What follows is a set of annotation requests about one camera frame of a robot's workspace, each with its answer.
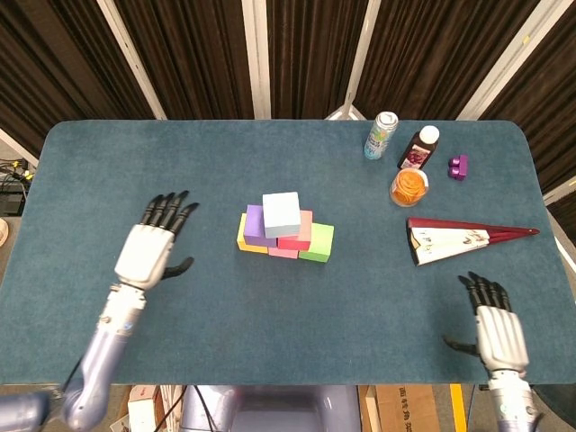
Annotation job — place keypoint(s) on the dark brown curtain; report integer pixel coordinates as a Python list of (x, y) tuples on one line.
[(202, 54)]

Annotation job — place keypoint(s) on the black equipment box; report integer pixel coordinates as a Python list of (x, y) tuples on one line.
[(11, 204)]

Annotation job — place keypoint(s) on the left lavender robot arm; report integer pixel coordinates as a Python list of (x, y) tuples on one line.
[(90, 369)]

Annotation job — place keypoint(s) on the purple toy brick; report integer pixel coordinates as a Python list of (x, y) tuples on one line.
[(459, 167)]

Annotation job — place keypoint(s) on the white cardboard box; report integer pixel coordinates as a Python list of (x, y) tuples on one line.
[(144, 409)]

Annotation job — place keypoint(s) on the white partition frame post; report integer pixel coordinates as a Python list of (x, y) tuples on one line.
[(360, 58), (132, 58), (15, 146), (560, 189), (256, 58), (508, 63)]

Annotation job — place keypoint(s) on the pink foam cube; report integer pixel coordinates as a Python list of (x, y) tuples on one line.
[(283, 252)]

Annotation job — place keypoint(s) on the green foam cube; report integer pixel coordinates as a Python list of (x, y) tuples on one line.
[(317, 243)]

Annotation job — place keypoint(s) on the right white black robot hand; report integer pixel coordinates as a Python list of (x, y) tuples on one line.
[(499, 335)]

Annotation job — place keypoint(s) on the black table control panel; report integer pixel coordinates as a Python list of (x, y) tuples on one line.
[(483, 387)]

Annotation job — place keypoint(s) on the round wooden object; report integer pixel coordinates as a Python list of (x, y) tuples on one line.
[(2, 231)]

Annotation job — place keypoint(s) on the light blue foam cube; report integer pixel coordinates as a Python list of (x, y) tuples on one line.
[(281, 213)]

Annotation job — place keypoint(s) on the teal table cloth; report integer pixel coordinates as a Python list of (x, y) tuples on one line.
[(135, 157)]

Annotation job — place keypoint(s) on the red paper folding fan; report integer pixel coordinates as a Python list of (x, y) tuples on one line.
[(443, 240)]

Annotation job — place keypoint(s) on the white green drink can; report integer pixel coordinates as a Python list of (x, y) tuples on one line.
[(380, 137)]

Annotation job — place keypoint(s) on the orange lidded cup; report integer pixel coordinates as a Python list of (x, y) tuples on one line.
[(408, 188)]

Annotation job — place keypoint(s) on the yellow foam cube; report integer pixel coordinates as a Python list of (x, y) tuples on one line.
[(245, 245)]

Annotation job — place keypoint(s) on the lavender robot torso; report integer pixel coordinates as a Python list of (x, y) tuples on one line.
[(279, 407)]

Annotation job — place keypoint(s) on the dark juice bottle white cap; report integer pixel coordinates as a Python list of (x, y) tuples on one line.
[(418, 150)]

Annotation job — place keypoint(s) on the red foam cube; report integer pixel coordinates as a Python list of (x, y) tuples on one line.
[(301, 240)]

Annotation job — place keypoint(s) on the purple foam cube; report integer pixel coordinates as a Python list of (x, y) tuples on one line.
[(253, 225)]

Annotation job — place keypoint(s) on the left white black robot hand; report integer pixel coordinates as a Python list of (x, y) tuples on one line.
[(144, 256)]

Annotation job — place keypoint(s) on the brown printed cardboard box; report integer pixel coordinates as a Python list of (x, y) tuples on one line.
[(407, 409)]

